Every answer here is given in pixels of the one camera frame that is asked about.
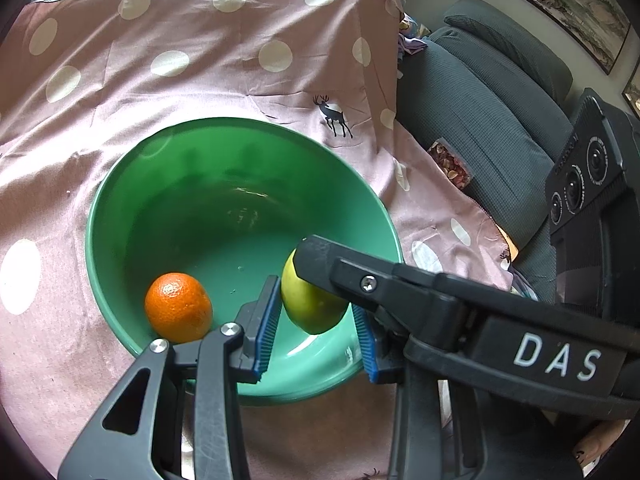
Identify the snack packet on sofa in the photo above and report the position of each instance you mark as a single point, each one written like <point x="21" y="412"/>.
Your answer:
<point x="451" y="163"/>

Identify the dark grey sofa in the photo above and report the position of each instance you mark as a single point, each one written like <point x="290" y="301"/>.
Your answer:
<point x="494" y="93"/>

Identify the person's hand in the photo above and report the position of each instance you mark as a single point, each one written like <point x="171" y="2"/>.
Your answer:
<point x="598" y="441"/>

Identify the pink polka dot cloth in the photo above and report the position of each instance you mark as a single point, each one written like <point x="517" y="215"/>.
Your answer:
<point x="84" y="81"/>

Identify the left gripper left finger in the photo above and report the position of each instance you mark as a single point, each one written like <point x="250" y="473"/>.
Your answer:
<point x="136" y="431"/>

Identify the green plastic bowl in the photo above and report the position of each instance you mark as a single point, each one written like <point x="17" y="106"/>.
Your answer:
<point x="225" y="200"/>

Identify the green apple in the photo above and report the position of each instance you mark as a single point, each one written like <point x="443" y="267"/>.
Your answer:
<point x="309" y="307"/>

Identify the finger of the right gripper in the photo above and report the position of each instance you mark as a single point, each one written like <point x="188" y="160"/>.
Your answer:
<point x="482" y="337"/>

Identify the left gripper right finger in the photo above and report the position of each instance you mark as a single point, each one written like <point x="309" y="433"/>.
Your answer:
<point x="420" y="450"/>

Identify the black camera box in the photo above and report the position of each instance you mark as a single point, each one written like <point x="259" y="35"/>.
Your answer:
<point x="593" y="199"/>

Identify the framed landscape painting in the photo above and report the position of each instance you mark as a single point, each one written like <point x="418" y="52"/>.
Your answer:
<point x="599" y="26"/>

